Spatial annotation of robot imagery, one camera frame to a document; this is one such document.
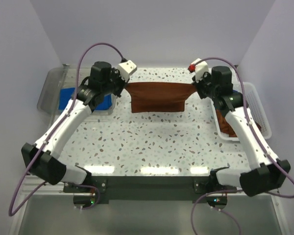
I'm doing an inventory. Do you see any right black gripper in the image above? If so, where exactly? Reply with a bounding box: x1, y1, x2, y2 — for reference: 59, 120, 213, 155
192, 70, 219, 99

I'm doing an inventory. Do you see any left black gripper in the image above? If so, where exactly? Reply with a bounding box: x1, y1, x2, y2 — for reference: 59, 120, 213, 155
101, 67, 129, 97

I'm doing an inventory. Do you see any brown towel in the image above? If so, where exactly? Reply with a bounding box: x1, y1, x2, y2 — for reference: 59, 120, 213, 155
125, 82, 196, 113
216, 107, 264, 143

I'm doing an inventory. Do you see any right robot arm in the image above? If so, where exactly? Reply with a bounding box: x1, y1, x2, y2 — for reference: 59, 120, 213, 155
188, 63, 291, 196

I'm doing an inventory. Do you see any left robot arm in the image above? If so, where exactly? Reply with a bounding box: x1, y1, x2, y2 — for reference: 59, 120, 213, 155
21, 60, 137, 192

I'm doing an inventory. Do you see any white plastic laundry basket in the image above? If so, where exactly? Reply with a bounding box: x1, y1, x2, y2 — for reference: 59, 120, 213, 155
210, 82, 272, 141

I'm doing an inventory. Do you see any clear plastic storage bin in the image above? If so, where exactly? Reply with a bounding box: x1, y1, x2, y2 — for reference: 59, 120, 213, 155
37, 65, 116, 116

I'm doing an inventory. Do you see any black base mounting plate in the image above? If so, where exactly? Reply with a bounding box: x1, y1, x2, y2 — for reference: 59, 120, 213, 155
63, 175, 238, 204

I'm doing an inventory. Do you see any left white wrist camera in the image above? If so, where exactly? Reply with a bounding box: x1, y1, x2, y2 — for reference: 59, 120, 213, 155
117, 60, 137, 83

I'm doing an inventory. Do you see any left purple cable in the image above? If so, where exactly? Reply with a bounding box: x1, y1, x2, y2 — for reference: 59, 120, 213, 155
8, 43, 128, 217

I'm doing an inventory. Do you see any purple cable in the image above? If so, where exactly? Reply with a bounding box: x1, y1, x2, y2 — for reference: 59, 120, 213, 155
190, 57, 294, 235
8, 43, 128, 217

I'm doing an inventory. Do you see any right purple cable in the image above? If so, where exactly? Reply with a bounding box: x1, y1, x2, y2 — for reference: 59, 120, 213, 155
190, 57, 294, 235

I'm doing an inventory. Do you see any aluminium rail frame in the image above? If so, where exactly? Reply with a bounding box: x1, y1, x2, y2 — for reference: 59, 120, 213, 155
8, 156, 289, 235

